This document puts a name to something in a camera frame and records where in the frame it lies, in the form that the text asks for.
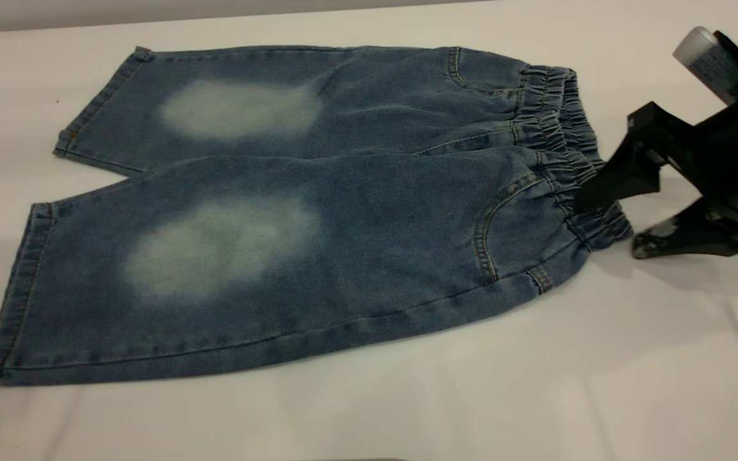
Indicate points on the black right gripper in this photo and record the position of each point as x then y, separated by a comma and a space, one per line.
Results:
728, 147

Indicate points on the blue denim kids pants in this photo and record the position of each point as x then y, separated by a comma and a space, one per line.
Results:
375, 224

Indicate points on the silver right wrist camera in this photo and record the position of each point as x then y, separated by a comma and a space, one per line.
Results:
696, 54

